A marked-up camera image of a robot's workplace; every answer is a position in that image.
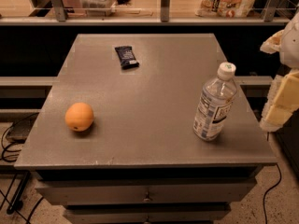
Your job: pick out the dark blue snack packet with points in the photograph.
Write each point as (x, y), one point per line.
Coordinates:
(126, 57)

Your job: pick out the metal railing shelf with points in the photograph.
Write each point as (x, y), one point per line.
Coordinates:
(137, 12)

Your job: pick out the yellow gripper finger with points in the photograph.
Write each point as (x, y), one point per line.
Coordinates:
(288, 92)
(273, 118)

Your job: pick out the orange fruit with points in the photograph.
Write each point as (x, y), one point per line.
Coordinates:
(79, 117)

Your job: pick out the black metal stand left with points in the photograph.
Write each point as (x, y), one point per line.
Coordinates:
(11, 195)

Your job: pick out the clear plastic water bottle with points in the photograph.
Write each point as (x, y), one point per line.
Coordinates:
(216, 100)

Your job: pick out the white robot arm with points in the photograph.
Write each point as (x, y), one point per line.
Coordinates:
(286, 43)

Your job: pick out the printed snack bag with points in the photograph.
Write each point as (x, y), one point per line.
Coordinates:
(225, 8)

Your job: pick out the clear plastic storage box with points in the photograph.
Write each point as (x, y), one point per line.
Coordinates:
(97, 8)

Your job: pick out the grey drawer cabinet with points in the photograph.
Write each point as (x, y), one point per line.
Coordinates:
(140, 162)

